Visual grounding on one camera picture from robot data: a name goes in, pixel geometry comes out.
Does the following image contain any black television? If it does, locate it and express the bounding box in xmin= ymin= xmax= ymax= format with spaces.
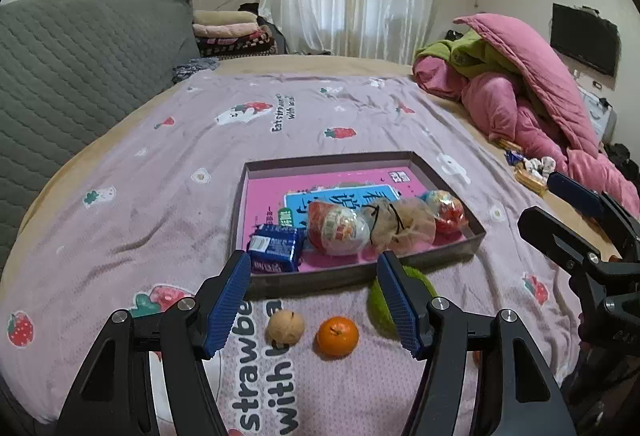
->
xmin=550 ymin=2 xmax=621 ymax=78

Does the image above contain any pink quilt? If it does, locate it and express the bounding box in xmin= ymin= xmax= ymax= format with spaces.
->
xmin=412 ymin=12 xmax=640 ymax=217

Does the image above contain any beige folded blanket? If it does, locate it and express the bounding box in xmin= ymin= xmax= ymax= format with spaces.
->
xmin=192 ymin=10 xmax=258 ymax=26

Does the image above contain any grey quilted headboard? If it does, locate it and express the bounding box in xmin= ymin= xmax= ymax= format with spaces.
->
xmin=0 ymin=0 xmax=201 ymax=267

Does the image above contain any green fuzzy ring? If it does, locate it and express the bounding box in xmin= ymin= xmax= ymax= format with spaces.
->
xmin=368 ymin=265 xmax=438 ymax=342

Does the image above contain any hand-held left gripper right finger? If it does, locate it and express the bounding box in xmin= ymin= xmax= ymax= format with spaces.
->
xmin=376 ymin=251 xmax=576 ymax=436

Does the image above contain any grey cardboard box tray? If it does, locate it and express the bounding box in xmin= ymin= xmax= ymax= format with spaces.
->
xmin=234 ymin=151 xmax=487 ymax=299

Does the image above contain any beige mesh pouch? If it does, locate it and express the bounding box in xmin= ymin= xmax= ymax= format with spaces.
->
xmin=367 ymin=197 xmax=437 ymax=252

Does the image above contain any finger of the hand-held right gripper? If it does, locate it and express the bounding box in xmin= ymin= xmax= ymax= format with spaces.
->
xmin=548 ymin=171 xmax=640 ymax=262
xmin=517 ymin=207 xmax=601 ymax=277

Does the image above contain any pink book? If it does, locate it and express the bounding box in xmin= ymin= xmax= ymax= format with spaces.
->
xmin=245 ymin=166 xmax=476 ymax=274

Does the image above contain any large red toy egg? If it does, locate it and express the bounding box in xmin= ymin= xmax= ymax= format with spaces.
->
xmin=306 ymin=201 xmax=372 ymax=257

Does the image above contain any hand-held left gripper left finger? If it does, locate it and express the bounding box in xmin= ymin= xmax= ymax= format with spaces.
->
xmin=57 ymin=250 xmax=253 ymax=436

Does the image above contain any yellow biscuit packet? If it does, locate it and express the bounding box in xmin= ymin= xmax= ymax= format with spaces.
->
xmin=515 ymin=166 xmax=548 ymax=196

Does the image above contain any blue-grey patterned cloth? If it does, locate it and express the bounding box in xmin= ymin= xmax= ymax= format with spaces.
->
xmin=171 ymin=57 xmax=221 ymax=84

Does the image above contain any green blanket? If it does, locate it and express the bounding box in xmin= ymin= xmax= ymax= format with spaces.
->
xmin=415 ymin=30 xmax=506 ymax=79

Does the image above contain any pink folded blanket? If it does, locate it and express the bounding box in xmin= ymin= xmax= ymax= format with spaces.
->
xmin=192 ymin=22 xmax=261 ymax=39

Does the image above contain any dark patterned folded blanket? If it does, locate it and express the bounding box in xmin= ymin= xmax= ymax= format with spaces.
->
xmin=197 ymin=30 xmax=278 ymax=58

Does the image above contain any blue snack packet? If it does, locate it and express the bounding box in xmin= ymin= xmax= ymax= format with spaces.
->
xmin=247 ymin=223 xmax=306 ymax=274

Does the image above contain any white cabinet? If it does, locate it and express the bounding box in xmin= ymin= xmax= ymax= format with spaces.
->
xmin=582 ymin=91 xmax=618 ymax=142

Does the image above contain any walnut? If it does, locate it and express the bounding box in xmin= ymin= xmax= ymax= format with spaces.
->
xmin=266 ymin=309 xmax=306 ymax=345

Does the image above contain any strawberry printed blanket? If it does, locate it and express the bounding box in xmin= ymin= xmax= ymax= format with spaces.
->
xmin=0 ymin=68 xmax=586 ymax=436

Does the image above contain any dark cloth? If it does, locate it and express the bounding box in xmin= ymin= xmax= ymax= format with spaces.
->
xmin=239 ymin=2 xmax=290 ymax=54

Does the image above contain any small toy egg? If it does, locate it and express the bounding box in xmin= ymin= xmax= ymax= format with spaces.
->
xmin=420 ymin=190 xmax=467 ymax=237

